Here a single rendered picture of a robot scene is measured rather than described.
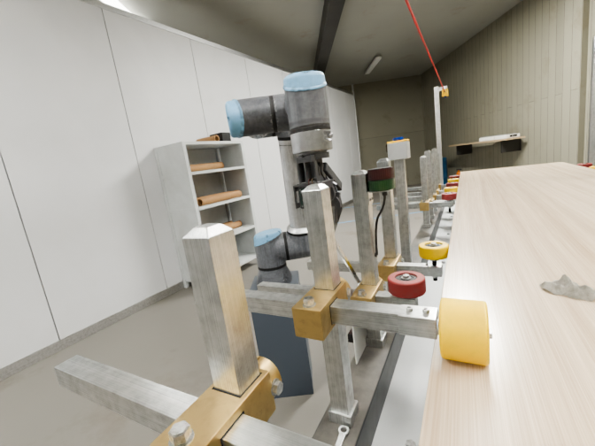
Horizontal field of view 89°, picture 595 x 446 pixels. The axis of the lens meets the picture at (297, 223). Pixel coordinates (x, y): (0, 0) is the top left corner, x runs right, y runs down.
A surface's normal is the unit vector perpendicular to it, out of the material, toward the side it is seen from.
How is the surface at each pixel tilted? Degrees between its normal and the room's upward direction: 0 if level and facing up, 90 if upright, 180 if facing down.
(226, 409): 0
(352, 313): 90
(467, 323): 45
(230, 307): 90
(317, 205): 90
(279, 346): 90
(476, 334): 68
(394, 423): 0
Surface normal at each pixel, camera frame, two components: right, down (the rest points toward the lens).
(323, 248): -0.47, 0.23
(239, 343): 0.87, -0.03
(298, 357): 0.00, 0.19
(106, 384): -0.14, -0.97
